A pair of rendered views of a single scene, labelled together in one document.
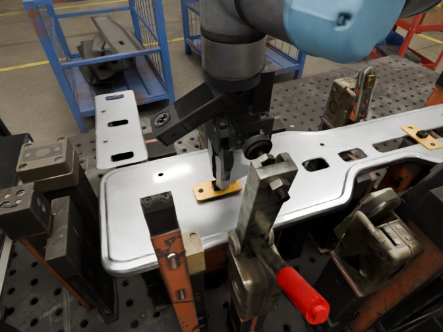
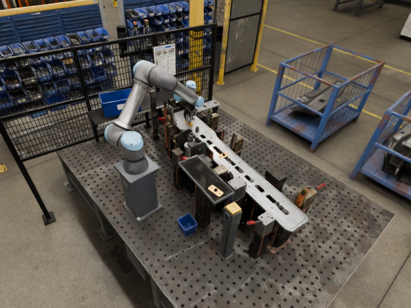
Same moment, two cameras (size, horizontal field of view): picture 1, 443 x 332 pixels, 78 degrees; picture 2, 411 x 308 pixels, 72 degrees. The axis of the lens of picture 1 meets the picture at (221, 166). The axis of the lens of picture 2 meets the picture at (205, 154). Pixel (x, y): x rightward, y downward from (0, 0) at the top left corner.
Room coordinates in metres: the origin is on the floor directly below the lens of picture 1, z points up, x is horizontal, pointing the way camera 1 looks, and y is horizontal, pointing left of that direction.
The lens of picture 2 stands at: (-0.14, -1.83, 2.32)
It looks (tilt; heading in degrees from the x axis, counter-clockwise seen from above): 41 degrees down; 71
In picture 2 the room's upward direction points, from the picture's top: 4 degrees clockwise
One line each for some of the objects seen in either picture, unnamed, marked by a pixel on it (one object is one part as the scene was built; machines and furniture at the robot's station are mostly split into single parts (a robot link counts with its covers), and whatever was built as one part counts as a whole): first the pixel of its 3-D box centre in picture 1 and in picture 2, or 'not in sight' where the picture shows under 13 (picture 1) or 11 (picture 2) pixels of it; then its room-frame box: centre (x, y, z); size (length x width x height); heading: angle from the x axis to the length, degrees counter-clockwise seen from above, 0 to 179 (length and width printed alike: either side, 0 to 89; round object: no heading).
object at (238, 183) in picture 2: not in sight; (233, 204); (0.42, -0.80, 0.90); 0.13 x 0.10 x 0.41; 19
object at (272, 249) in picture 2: not in sight; (284, 231); (0.68, -1.03, 0.84); 0.18 x 0.06 x 0.29; 19
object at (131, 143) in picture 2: not in sight; (132, 145); (-0.15, -0.50, 1.27); 0.13 x 0.12 x 0.14; 125
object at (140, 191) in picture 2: not in sight; (139, 187); (-0.14, -0.51, 0.90); 0.21 x 0.21 x 0.40; 26
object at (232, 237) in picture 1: (233, 242); not in sight; (0.18, -0.02, 1.06); 0.03 x 0.01 x 0.03; 19
